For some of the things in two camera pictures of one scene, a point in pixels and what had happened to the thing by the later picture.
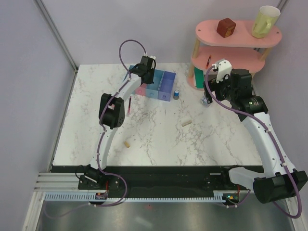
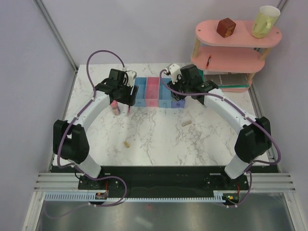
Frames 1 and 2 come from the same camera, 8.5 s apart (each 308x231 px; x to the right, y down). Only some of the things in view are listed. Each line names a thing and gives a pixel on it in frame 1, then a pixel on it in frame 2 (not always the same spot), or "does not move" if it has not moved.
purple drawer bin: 165,88 → 179,104
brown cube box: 225,27 does not move
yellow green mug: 265,20 does not move
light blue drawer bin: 130,67 → 140,100
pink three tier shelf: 243,50 does not move
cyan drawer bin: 152,89 → 164,94
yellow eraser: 127,144 does not move
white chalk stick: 186,123 does not move
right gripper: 214,86 → 174,86
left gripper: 151,80 → 130,100
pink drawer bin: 141,90 → 152,96
